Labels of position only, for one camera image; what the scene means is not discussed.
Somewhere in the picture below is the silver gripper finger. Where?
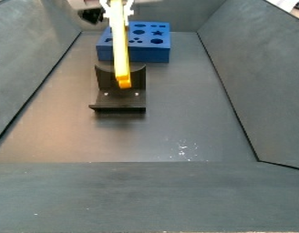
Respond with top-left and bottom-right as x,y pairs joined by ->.
98,0 -> 112,18
124,0 -> 135,17

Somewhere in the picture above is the yellow double-square block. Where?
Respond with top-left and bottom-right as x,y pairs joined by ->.
111,0 -> 131,89

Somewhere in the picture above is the blue shape-sorting board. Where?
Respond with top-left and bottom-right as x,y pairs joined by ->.
96,21 -> 169,63

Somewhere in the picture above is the black curved stand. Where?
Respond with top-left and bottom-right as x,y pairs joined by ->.
88,66 -> 145,113

